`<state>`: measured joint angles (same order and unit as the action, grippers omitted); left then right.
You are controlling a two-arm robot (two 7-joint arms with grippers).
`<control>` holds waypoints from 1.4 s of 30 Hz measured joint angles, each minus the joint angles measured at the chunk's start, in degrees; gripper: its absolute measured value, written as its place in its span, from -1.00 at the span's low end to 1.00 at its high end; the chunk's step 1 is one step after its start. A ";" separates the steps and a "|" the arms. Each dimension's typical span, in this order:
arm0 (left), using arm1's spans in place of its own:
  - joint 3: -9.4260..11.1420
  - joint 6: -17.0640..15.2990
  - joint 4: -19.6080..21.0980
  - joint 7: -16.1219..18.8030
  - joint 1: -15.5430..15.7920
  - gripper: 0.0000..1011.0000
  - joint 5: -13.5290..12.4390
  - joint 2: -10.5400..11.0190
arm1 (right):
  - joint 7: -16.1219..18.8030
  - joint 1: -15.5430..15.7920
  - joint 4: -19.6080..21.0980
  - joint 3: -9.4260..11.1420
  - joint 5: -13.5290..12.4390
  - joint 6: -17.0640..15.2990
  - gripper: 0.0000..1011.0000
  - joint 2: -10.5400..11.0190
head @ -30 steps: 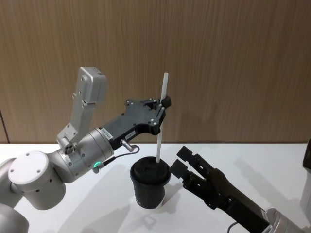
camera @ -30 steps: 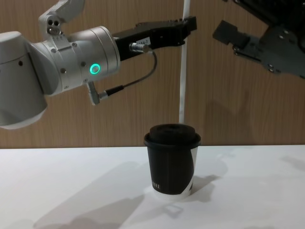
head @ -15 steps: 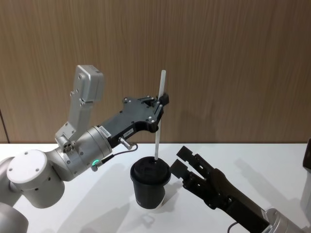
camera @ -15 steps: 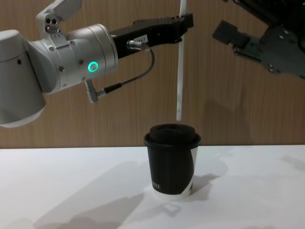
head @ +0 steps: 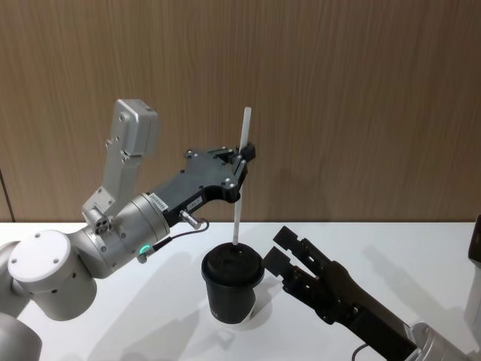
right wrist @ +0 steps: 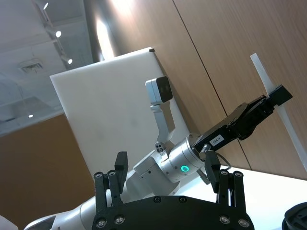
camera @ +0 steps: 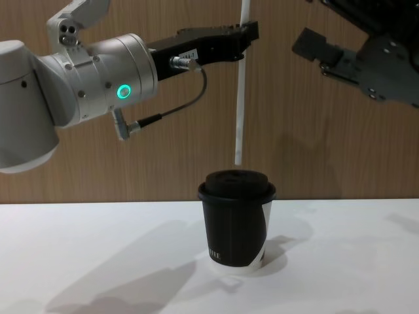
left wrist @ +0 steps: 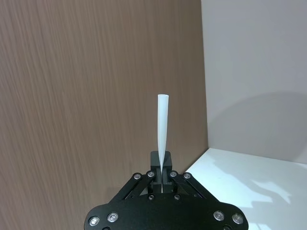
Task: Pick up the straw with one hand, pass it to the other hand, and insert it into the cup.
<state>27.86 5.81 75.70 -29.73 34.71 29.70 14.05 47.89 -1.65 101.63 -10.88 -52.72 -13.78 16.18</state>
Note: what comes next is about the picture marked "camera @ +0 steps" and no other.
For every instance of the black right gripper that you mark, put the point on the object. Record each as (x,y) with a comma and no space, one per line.
(391,70)

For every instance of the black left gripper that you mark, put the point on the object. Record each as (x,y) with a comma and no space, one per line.
(209,45)

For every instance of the white paper straw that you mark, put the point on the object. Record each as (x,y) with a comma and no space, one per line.
(241,98)

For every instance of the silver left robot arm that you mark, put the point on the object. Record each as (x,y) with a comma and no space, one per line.
(95,75)

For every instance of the black plastic cup lid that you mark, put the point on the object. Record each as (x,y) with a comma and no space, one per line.
(237,184)

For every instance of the black paper cup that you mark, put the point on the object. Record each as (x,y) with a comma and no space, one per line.
(234,235)

